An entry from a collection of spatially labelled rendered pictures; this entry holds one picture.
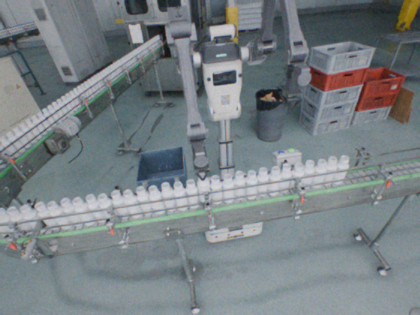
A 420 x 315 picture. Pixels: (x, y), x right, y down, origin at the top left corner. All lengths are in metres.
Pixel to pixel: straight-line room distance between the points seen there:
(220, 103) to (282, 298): 1.50
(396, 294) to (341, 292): 0.39
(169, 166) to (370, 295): 1.78
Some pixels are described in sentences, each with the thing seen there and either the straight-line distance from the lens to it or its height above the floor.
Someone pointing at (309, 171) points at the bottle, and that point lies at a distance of 1.22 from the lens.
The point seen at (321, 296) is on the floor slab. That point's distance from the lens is 2.13.
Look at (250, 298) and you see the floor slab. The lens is 2.03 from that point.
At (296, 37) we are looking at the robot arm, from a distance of 1.06.
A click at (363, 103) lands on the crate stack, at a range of 3.91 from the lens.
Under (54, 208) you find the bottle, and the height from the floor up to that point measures 1.15.
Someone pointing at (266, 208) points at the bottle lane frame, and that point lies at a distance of 1.26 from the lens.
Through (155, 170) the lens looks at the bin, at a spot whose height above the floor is 0.76.
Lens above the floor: 1.92
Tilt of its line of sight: 39 degrees down
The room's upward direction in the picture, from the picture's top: 6 degrees counter-clockwise
